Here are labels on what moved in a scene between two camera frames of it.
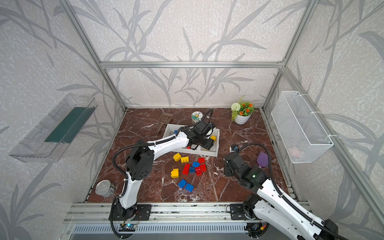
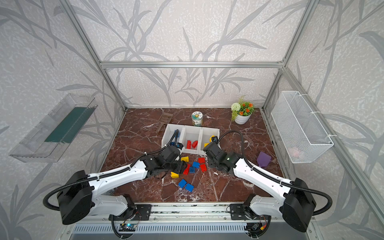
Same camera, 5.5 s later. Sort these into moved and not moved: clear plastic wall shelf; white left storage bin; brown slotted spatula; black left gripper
Moved: black left gripper
Not moved: clear plastic wall shelf; brown slotted spatula; white left storage bin
